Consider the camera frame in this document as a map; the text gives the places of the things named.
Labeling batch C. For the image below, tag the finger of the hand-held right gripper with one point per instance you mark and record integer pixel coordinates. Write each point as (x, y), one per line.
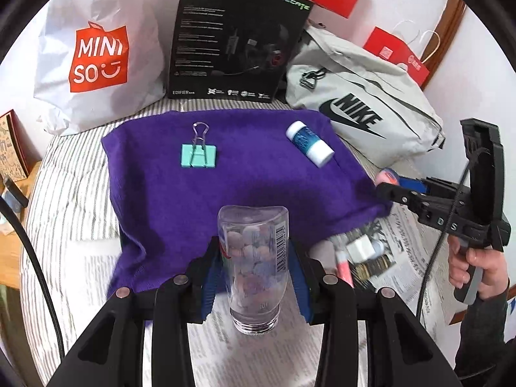
(411, 185)
(397, 197)

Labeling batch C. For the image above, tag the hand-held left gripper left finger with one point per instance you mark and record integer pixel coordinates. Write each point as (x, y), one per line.
(211, 286)

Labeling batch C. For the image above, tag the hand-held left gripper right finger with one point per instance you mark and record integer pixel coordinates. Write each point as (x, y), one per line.
(300, 286)

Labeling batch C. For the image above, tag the small red-capped item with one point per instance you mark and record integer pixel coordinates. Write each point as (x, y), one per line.
(387, 177)

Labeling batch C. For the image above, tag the clear plastic pill bottle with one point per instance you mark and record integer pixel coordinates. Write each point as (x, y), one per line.
(250, 258)

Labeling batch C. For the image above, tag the person's right forearm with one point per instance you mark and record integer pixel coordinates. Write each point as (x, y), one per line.
(487, 330)

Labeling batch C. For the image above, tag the person's right hand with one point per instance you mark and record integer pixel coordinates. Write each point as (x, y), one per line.
(494, 268)

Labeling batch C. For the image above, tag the pink tube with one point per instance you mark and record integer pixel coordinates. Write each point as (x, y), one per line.
(344, 270)

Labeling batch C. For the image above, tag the newspaper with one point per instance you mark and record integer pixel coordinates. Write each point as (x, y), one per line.
(411, 258)

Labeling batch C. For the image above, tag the white charger plug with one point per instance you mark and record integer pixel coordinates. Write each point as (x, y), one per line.
(358, 250)

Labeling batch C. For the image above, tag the brass metal tool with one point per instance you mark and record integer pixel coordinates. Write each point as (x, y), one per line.
(373, 268)

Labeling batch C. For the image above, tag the small blue white bottle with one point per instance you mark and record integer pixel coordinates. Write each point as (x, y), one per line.
(308, 141)

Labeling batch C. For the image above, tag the purple cloth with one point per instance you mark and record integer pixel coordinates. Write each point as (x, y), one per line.
(242, 169)

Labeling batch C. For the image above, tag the grey waist bag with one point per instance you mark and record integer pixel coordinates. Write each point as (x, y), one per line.
(363, 72)

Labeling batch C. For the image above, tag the teal binder clip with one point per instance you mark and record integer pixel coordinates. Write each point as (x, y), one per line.
(199, 157)

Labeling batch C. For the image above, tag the wooden nightstand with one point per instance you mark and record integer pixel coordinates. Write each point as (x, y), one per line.
(18, 250)

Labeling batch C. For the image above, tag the small black object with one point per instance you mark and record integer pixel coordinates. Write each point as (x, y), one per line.
(14, 193)

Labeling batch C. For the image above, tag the black headset box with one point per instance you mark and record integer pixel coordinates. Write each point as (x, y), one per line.
(217, 48)

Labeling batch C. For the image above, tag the brown patterned box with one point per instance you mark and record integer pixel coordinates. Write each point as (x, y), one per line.
(10, 145)

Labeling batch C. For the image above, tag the white shopping bag orange logo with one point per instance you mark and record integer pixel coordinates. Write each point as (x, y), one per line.
(100, 16)

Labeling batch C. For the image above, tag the wooden door frame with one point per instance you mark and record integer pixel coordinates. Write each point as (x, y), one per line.
(453, 20)

